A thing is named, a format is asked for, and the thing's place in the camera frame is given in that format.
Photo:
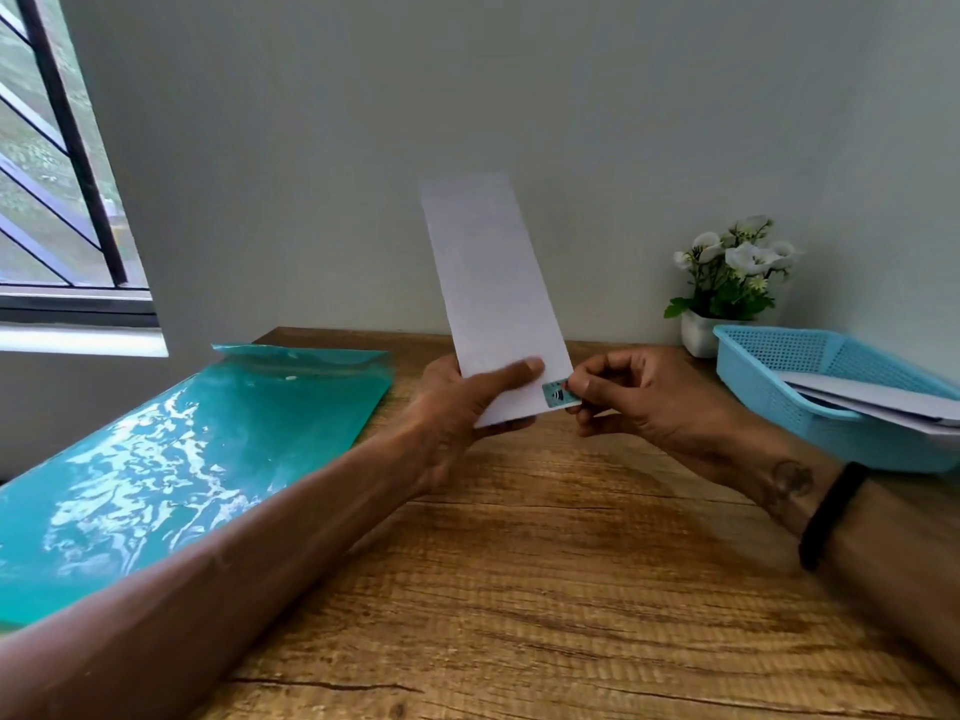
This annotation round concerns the person's right hand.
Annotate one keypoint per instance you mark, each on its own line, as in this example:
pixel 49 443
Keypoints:
pixel 660 408

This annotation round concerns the white paper envelope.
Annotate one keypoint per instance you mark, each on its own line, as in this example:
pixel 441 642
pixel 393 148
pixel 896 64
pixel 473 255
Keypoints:
pixel 495 292

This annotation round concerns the teal plastic folder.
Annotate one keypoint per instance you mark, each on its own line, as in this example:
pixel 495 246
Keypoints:
pixel 172 472

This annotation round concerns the person's left thumb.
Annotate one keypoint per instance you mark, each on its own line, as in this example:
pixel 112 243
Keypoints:
pixel 510 374

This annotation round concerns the person's right thumb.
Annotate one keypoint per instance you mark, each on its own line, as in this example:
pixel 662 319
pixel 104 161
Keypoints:
pixel 592 388

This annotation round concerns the window with black bars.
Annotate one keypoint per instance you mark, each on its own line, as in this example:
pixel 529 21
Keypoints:
pixel 64 179

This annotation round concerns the white flower plant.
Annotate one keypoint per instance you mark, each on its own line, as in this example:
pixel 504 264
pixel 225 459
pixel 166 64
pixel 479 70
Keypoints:
pixel 731 266

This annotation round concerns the teal stamp sticker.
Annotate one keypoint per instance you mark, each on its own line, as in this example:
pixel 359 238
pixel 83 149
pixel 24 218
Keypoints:
pixel 559 395

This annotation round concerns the person's right forearm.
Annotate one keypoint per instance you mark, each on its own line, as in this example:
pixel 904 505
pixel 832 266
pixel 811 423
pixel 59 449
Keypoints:
pixel 847 547

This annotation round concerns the person's left forearm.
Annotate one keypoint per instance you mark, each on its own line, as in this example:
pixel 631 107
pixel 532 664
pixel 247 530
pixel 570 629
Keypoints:
pixel 225 569

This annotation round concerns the black wristband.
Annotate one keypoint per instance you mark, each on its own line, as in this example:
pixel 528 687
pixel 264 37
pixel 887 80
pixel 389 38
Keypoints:
pixel 829 515

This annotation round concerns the light blue plastic basket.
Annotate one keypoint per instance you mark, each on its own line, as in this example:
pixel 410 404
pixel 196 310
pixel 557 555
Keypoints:
pixel 832 397

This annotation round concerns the person's left hand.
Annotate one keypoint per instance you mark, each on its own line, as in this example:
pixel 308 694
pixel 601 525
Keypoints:
pixel 442 419

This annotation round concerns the white plant pot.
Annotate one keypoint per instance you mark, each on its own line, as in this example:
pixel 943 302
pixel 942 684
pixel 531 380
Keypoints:
pixel 699 335

